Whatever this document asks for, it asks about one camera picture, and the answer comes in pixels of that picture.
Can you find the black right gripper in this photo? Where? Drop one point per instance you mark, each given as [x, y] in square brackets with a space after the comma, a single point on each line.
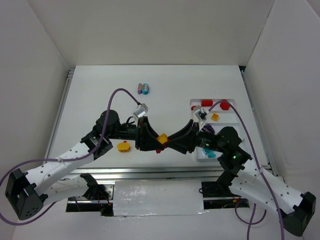
[195, 136]

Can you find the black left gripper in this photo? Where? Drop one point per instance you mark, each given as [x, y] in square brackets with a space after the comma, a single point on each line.
[138, 133]

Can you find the yellow red teal lego stack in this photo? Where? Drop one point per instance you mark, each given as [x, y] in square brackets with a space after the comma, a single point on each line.
[163, 139]

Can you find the teal studded lego brick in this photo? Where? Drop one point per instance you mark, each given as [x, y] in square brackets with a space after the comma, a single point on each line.
[206, 151]

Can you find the purple flower lego piece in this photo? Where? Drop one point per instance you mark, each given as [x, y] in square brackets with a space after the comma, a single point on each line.
[208, 128]

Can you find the yellow round lego piece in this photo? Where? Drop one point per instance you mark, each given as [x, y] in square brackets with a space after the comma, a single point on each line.
[123, 147]

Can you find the small teal lego brick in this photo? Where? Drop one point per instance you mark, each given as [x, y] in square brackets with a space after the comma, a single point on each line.
[211, 155]

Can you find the small yellow lego brick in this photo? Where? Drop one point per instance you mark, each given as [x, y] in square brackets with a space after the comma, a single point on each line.
[215, 117]

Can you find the red studded lego brick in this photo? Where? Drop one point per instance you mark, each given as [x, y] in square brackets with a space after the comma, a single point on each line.
[206, 103]

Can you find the pastel flower lego stack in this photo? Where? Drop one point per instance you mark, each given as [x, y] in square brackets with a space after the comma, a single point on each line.
[143, 89]

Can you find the red flower lego piece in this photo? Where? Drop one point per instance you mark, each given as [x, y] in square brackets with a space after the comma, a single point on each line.
[224, 105]

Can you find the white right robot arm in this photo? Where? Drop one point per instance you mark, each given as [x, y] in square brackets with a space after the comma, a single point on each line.
[242, 176]

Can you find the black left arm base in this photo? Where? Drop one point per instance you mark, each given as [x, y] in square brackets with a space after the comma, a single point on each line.
[97, 198]

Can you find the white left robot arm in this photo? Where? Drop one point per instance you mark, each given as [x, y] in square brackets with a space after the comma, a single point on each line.
[28, 192]

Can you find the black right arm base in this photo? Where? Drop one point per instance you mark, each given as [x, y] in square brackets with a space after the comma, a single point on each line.
[218, 196]

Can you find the white sorting tray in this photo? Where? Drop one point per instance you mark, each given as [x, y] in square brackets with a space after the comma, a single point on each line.
[228, 122]

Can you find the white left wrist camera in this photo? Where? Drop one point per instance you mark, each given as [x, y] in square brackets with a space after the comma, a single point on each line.
[140, 111]

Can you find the aluminium table frame rails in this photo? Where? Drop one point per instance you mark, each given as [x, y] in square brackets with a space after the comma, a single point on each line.
[171, 88]

